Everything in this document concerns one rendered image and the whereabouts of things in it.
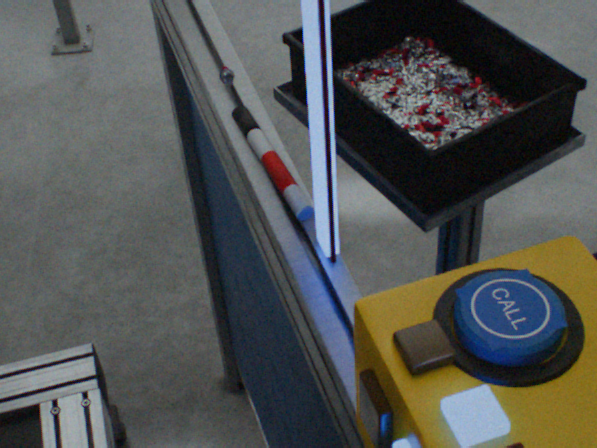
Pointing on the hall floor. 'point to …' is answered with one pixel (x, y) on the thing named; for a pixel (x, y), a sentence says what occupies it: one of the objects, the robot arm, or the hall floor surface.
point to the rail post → (196, 201)
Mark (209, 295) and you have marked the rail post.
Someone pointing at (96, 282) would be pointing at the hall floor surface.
